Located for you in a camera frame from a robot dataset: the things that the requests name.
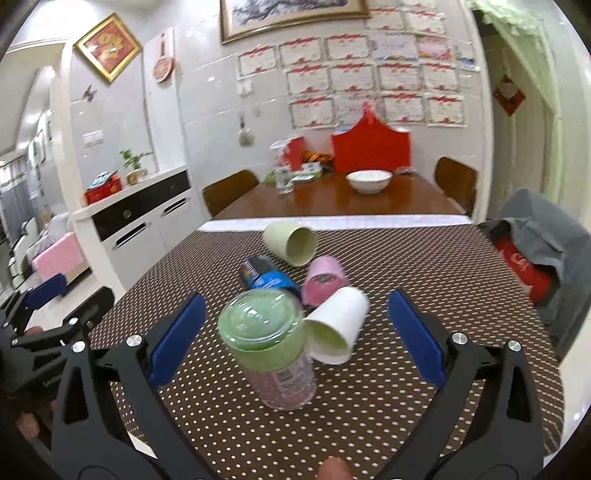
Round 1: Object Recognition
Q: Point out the wooden chair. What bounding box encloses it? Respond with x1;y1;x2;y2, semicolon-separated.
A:
434;156;479;216
202;169;260;218

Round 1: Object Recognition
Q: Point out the red round wall ornament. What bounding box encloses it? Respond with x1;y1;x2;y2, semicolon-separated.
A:
152;34;175;84

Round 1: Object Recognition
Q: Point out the gold framed red picture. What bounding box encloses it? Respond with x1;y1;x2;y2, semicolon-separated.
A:
74;12;143;85

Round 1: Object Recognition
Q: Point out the grey jacket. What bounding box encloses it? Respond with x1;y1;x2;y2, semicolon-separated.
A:
478;188;588;361

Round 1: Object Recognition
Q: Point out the white sideboard cabinet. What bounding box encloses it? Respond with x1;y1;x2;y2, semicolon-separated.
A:
71;166;193;297

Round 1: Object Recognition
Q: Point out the red diamond door decoration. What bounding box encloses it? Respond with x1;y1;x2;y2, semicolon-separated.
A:
493;76;526;116

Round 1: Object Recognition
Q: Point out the red basket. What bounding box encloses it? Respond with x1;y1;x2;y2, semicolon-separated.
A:
84;172;123;206

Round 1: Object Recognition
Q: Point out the wooden dining table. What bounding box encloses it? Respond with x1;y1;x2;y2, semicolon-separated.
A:
210;172;466;220

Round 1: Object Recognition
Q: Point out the white plastic cup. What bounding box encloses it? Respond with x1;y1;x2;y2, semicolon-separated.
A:
302;286;371;366

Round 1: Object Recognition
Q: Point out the wall of award certificates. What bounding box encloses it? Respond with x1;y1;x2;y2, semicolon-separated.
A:
237;0;479;131

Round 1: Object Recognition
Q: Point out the brown polka dot tablecloth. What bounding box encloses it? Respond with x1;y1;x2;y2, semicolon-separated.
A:
88;216;566;480

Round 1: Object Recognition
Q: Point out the red paper bag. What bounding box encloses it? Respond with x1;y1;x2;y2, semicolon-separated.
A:
283;136;306;172

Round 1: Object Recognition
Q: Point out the potted plant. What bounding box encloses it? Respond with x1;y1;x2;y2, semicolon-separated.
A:
120;148;153;186

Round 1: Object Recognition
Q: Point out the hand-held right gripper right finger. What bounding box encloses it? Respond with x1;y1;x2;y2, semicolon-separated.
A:
379;290;548;480

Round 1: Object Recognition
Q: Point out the pale green cup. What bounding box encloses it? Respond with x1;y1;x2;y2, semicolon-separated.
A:
262;220;318;267

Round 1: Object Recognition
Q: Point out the white bowl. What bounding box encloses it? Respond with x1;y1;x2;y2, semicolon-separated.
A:
345;170;394;195

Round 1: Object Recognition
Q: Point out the person's left hand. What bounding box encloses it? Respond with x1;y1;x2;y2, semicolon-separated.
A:
14;399;58;441

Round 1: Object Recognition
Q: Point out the blue black can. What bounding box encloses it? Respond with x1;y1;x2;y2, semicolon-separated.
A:
238;254;303;297

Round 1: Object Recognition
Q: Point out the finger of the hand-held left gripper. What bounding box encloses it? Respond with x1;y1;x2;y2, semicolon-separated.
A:
0;273;66;333
11;286;115;348

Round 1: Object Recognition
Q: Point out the large framed painting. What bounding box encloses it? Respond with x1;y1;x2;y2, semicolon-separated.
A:
219;0;371;45

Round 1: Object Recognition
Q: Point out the clear cup with green lid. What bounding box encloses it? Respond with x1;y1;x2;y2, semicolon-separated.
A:
217;290;319;411

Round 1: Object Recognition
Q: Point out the pink cloth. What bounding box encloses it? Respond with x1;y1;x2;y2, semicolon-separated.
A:
31;232;86;282

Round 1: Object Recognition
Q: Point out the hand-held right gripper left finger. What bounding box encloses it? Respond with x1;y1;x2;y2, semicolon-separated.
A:
50;293;218;480

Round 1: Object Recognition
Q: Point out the person's right hand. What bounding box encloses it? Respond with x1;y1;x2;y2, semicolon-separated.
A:
318;456;352;480

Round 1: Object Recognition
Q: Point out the pink cup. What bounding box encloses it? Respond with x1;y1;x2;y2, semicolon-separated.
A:
301;256;349;309

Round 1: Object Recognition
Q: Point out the glass jar with green label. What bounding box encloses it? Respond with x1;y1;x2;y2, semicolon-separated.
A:
274;159;296;195

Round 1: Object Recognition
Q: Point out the hanging wall ornament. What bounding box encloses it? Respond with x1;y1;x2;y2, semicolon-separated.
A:
237;111;256;149

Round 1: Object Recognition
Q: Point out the green lace door curtain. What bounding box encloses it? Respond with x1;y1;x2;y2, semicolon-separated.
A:
470;0;570;185

